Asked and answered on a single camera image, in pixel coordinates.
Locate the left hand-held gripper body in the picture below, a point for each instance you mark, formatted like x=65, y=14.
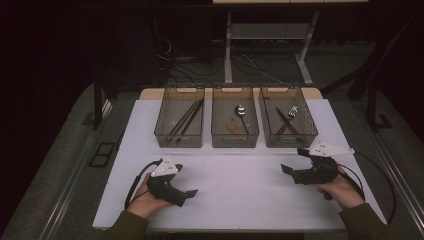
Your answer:
x=163, y=190

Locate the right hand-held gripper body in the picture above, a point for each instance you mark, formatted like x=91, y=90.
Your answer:
x=320, y=171

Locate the smoky clear plastic bin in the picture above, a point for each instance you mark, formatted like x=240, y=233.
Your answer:
x=170, y=110
x=306, y=123
x=223, y=106

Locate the black chopstick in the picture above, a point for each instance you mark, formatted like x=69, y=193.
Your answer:
x=188, y=116
x=194, y=113

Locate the steel spoon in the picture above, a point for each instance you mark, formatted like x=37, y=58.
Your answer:
x=240, y=110

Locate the person's left hand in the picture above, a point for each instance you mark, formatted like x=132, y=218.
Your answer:
x=145, y=203

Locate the person's right hand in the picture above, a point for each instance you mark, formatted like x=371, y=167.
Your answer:
x=345, y=191

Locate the white table mat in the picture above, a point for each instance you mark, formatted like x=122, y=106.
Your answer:
x=233, y=200

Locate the black metal stand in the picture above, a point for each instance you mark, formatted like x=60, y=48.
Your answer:
x=371, y=110
x=97, y=106

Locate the black floor socket frame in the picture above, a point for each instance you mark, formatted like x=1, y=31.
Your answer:
x=100, y=165

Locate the metal floor rail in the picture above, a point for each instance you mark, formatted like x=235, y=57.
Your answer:
x=66, y=200
x=403, y=176

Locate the white metal frame desk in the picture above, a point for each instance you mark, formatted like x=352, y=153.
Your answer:
x=227, y=50

